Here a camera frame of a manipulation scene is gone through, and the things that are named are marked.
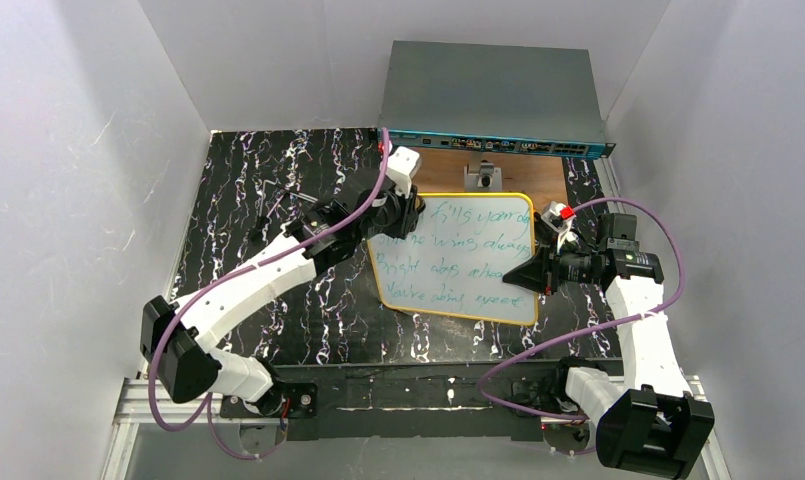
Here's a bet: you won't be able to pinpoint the yellow framed whiteboard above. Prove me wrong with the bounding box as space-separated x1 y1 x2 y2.
368 192 539 326

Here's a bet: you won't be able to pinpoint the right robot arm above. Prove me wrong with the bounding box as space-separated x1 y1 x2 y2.
505 207 715 479

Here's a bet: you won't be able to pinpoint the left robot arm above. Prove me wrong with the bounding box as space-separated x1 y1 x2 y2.
140 186 426 404

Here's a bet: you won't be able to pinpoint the brown wooden board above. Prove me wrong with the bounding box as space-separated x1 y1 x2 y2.
414 148 568 209

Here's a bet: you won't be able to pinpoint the black marble pattern mat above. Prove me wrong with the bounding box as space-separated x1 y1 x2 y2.
171 128 611 366

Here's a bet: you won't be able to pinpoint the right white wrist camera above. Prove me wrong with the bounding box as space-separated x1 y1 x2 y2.
541 201 578 253

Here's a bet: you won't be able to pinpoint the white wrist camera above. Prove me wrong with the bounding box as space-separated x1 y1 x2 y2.
386 146 422 198
541 201 578 253

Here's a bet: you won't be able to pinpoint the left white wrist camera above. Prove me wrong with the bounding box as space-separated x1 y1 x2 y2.
386 146 422 198

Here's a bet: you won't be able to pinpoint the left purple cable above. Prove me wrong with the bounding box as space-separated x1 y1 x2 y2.
146 127 393 462

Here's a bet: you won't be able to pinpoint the grey metal bracket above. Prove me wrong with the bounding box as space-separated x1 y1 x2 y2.
464 160 503 193

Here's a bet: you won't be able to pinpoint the teal network switch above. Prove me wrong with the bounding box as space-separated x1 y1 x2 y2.
378 40 615 159

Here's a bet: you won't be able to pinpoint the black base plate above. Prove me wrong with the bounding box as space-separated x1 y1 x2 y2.
219 362 561 442

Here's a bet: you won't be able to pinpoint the aluminium frame rail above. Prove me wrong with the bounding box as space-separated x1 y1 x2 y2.
100 377 731 480

